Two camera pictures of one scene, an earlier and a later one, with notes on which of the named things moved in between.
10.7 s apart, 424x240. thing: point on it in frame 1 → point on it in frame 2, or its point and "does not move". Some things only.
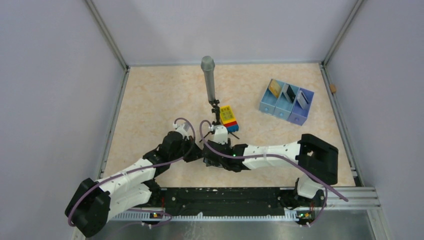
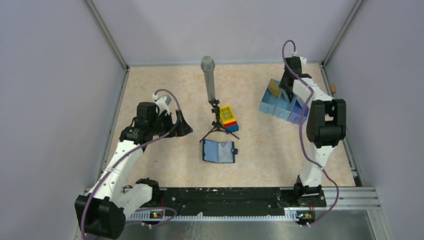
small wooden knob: x=333 y=89 does not move
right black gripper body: x=224 y=165 → x=281 y=84
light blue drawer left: x=268 y=101 does not move
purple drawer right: x=298 y=115 does not move
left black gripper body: x=188 y=150 → x=164 y=123
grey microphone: x=208 y=65 does not move
